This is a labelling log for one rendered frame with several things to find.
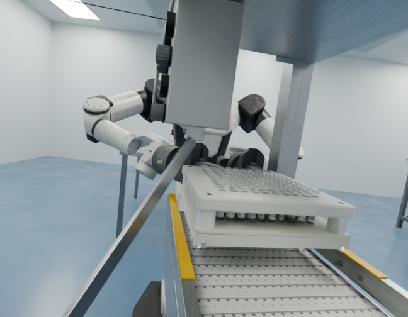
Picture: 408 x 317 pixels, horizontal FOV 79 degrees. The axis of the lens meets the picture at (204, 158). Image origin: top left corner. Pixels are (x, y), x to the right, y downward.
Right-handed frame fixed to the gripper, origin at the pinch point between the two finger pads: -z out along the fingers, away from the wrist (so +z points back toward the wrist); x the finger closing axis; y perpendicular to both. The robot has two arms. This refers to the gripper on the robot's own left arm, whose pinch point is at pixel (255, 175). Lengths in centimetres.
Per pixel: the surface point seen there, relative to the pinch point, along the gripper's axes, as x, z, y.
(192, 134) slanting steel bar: -8.2, -17.1, 16.1
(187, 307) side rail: 8.4, -36.3, 14.9
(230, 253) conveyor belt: 11.5, -18.1, 7.5
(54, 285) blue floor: 96, 91, 92
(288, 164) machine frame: -2.8, 7.6, -11.0
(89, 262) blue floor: 96, 119, 82
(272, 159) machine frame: -3.5, 10.2, -7.3
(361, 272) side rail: 9.1, -25.3, -10.9
